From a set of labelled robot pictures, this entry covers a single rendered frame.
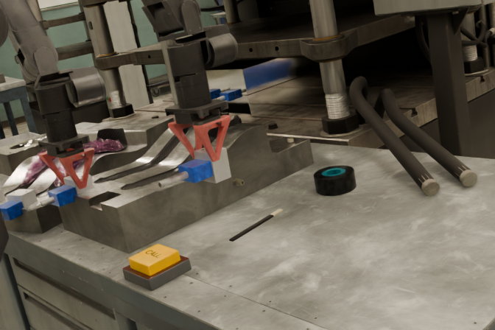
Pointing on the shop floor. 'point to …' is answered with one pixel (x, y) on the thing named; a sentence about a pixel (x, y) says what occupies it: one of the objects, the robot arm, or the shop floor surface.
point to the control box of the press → (437, 24)
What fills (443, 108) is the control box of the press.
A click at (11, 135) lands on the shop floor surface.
